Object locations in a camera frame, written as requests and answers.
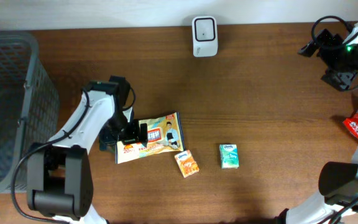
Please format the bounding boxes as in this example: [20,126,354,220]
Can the orange tissue pack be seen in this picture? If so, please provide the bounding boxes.
[175,150,200,178]

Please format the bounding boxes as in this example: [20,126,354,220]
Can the white barcode scanner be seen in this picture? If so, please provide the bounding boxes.
[191,16,218,57]

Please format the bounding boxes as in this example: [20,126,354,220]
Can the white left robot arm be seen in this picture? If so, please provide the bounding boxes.
[24,76,148,223]

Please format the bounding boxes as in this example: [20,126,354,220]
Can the beige wet wipes packet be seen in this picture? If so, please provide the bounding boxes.
[116,112,185,164]

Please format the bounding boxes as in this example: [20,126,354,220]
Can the green tissue pack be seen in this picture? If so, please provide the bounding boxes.
[219,144,239,169]

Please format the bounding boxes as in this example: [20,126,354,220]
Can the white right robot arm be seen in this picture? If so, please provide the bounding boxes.
[273,17,358,224]

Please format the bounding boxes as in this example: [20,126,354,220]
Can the grey plastic mesh basket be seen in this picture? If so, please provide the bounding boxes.
[0,32,60,194]

